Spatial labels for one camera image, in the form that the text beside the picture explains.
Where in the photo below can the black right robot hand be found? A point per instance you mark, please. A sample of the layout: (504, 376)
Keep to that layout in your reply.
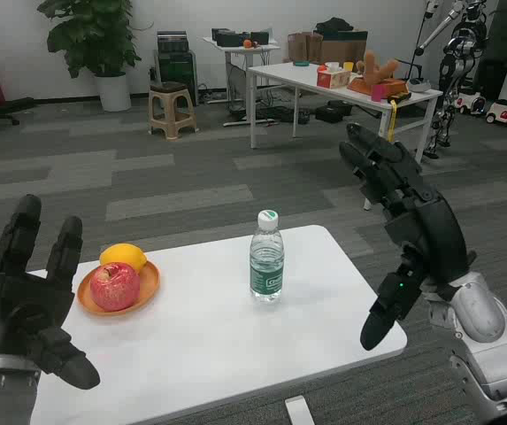
(439, 239)

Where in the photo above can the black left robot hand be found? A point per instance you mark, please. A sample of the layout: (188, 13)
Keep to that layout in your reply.
(18, 305)

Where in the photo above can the clear water bottle green label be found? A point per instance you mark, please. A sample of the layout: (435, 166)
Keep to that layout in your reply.
(266, 265)

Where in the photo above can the red apple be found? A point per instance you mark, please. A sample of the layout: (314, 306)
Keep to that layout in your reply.
(113, 288)

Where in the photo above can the yellow lemon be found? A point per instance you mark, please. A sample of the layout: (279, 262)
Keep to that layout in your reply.
(122, 255)

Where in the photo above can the orange round plate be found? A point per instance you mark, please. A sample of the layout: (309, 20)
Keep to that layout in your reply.
(149, 283)

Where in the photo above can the small white toy car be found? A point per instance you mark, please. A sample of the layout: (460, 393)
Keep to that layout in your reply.
(470, 102)

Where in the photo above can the yellow tape measure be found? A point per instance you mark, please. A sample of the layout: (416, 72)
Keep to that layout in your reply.
(401, 96)

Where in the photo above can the white grey device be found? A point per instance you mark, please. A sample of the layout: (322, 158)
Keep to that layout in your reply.
(417, 85)

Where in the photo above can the pink cup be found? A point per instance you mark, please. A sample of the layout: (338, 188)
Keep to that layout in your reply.
(378, 92)

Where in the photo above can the orange flat box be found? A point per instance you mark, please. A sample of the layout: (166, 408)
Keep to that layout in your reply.
(394, 85)

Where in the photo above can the black box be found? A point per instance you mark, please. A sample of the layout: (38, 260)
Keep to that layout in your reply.
(332, 111)

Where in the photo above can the silver black humanoid robot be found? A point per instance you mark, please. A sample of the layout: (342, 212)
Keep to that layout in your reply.
(461, 57)

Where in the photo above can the brown plush toy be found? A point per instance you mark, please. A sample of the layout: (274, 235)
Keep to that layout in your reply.
(372, 68)

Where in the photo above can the red tissue box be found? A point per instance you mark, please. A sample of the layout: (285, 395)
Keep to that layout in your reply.
(330, 79)

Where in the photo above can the yellow cup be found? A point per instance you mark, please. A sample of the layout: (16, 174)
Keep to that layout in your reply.
(348, 66)

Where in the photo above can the cardboard box green stripe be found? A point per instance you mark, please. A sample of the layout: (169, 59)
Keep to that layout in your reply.
(341, 51)

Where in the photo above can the teal round lid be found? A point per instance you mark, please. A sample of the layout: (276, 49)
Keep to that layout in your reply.
(301, 63)

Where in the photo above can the long white table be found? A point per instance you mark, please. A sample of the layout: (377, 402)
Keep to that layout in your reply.
(288, 73)

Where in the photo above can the brown paper bags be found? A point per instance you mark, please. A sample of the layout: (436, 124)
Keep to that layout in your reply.
(301, 46)

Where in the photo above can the black bag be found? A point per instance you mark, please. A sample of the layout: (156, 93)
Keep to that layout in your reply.
(333, 25)

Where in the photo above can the beige plastic stool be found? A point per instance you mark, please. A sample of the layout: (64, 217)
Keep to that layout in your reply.
(171, 88)

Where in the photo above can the small orange fruit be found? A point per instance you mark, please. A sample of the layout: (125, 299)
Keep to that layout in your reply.
(248, 43)

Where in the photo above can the white standing desk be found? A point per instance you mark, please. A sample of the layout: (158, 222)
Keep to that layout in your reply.
(235, 46)

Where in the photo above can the green plant in white pot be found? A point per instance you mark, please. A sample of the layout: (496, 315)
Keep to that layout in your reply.
(94, 35)

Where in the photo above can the black computer tower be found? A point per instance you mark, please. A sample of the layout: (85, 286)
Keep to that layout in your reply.
(175, 66)

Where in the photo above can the black equipment boxes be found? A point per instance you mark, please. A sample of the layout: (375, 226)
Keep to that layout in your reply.
(231, 39)

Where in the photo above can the black striped equipment case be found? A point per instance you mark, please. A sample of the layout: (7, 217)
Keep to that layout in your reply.
(172, 42)

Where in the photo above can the white table base frame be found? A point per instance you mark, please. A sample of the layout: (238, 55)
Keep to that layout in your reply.
(299, 411)

